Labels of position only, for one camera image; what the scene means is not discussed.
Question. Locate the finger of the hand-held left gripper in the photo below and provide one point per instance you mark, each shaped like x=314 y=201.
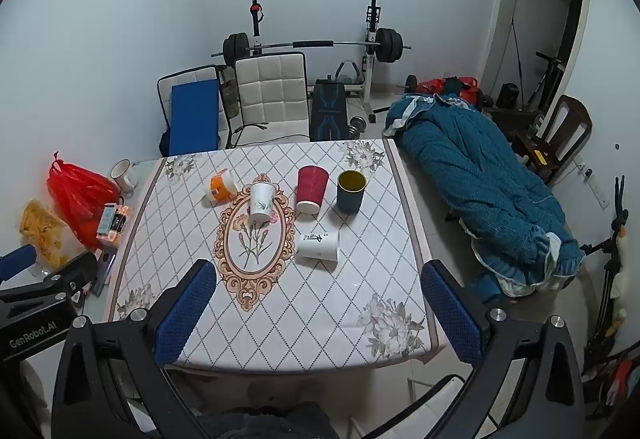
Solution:
x=15 y=261
x=67 y=276

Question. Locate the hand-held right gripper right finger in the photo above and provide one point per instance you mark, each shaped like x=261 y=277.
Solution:
x=451 y=314

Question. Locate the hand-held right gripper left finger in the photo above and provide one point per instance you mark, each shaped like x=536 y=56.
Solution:
x=184 y=314

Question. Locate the orange and white cup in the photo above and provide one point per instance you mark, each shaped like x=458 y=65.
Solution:
x=221 y=189

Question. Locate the white floral paper cup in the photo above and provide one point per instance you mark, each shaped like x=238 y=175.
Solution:
x=261 y=203

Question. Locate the white paper cup black print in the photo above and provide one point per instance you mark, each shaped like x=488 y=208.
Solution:
x=317 y=246

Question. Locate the dark blue cup yellow inside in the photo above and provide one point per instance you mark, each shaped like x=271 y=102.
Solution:
x=349 y=199

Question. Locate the red paper cup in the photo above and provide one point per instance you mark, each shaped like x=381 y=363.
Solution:
x=311 y=189

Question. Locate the grey flat tool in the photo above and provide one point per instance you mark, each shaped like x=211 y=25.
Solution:
x=105 y=269

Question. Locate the yellow snack bag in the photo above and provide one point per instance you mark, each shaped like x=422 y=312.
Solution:
x=42 y=231

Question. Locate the red plastic bag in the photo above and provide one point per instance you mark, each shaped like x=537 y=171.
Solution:
x=80 y=194

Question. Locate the white mug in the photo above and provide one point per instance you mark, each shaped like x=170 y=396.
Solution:
x=121 y=175

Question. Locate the floral diamond pattern tablecloth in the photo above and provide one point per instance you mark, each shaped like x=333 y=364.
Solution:
x=320 y=299

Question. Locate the teal quilt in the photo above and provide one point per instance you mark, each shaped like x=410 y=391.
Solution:
x=475 y=179

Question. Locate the black tripod stand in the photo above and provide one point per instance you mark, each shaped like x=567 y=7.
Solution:
x=607 y=269

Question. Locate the colourful cloth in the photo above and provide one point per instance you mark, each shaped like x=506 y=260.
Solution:
x=612 y=381

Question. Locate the small dumbbell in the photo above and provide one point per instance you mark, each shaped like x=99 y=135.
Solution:
x=356 y=126

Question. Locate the black framed chair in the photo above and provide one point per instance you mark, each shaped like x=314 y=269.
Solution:
x=165 y=86

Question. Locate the black cylinder speaker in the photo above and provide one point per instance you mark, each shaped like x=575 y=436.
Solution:
x=511 y=95

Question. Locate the brown wooden chair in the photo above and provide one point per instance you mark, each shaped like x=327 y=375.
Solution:
x=575 y=119

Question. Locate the white padded chair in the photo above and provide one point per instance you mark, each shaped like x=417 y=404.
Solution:
x=272 y=94

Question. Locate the white barbell rack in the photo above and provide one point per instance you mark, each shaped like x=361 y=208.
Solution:
x=371 y=69

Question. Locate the black kick scooter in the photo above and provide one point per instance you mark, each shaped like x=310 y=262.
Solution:
x=547 y=69

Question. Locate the barbell with black plates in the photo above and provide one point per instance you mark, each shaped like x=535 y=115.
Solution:
x=387 y=46

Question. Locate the white door frame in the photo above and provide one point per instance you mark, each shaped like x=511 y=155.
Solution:
x=500 y=9

